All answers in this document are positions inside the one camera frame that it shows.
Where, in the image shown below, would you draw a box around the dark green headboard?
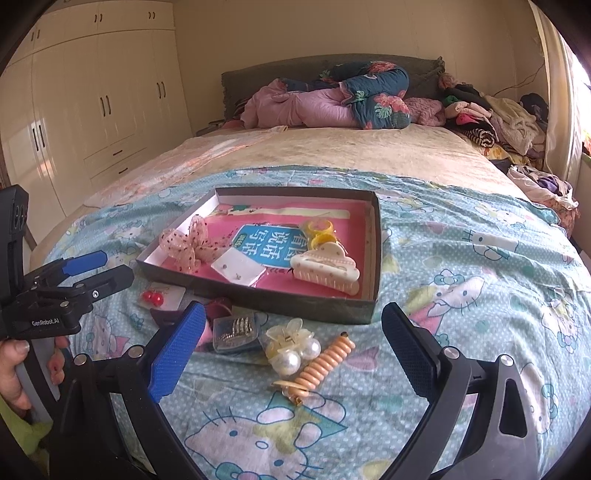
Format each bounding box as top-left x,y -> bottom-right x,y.
219,53 -> 447,122

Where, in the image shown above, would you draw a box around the pink and blue book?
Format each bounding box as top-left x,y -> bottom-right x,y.
176,198 -> 376,299

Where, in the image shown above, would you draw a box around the white stud earring card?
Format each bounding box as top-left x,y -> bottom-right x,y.
211,247 -> 266,287

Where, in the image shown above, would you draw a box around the maroon pompom hair clip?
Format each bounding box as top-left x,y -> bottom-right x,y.
149,296 -> 235,354

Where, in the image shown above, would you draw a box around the dark cardboard tray box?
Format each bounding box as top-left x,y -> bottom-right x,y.
137,186 -> 382,325

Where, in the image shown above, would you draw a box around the orange spiral hair tie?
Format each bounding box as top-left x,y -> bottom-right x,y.
272,335 -> 358,407

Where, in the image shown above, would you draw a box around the cream cloud hair claw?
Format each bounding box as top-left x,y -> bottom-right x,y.
290,242 -> 361,296

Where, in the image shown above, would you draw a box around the dark floral quilt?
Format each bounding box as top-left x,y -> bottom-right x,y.
280,60 -> 412,130

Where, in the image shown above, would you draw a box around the person's left hand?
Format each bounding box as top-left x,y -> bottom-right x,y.
0,335 -> 71,412

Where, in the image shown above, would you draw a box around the red ball earring card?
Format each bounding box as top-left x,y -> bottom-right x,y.
139,284 -> 185,311

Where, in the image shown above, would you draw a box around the polka dot fabric bow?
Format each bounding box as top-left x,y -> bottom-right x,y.
158,215 -> 230,273

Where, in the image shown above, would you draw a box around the hello kitty teal blanket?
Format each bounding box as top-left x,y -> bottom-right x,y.
49,166 -> 590,479

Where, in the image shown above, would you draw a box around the yellow rings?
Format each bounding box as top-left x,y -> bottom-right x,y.
297,218 -> 340,253

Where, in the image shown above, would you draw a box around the pile of clothes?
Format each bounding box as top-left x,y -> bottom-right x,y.
438,73 -> 579,235

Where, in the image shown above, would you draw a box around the cream wardrobe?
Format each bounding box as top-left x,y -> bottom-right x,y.
1,1 -> 191,241

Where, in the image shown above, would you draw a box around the beige curtain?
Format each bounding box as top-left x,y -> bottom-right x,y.
529,1 -> 583,187

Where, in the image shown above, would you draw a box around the pearl flower hair clip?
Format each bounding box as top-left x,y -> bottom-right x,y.
264,318 -> 322,377

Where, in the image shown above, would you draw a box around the pink quilt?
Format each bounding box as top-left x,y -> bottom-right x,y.
239,79 -> 446,130

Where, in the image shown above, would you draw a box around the beige bed sheet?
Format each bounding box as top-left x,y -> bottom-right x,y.
29,124 -> 524,269

